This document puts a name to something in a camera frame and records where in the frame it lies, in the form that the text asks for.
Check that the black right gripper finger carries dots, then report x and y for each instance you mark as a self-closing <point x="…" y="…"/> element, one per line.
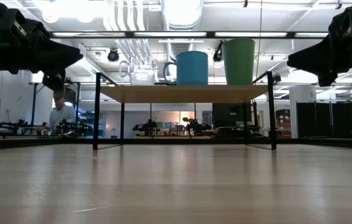
<point x="327" y="78"/>
<point x="316" y="59"/>

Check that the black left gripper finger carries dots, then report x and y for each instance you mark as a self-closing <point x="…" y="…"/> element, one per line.
<point x="54" y="81"/>
<point x="61" y="57"/>

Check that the green plastic cup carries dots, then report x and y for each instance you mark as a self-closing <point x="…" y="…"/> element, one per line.
<point x="238" y="62"/>

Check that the clear glass mug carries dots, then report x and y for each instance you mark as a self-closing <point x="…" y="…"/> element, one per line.
<point x="141" y="76"/>

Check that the blue plastic mug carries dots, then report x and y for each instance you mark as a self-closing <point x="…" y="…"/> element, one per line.
<point x="192" y="68"/>

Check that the black background robot arm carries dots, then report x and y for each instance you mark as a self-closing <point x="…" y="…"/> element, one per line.
<point x="194" y="124"/>
<point x="8" y="127"/>
<point x="146" y="127"/>

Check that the wooden shelf with black legs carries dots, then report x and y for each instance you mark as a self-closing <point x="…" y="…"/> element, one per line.
<point x="182" y="93"/>

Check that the person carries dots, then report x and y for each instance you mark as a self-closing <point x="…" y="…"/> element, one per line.
<point x="61" y="115"/>

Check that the red storage rack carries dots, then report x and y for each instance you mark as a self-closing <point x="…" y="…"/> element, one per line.
<point x="283" y="123"/>

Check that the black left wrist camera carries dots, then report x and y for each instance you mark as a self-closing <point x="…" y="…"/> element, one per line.
<point x="33" y="31"/>

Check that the black partition wall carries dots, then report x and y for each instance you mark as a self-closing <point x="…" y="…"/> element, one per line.
<point x="334" y="119"/>

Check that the black ceiling dome camera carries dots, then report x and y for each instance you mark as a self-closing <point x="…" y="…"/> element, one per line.
<point x="113" y="55"/>

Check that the black overhead frame bar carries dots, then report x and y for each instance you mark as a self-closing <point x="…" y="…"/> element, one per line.
<point x="129" y="34"/>

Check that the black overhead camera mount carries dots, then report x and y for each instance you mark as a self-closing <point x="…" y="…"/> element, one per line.
<point x="218" y="54"/>

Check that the silver ceiling ventilation duct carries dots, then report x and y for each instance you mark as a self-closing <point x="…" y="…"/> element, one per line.
<point x="182" y="18"/>

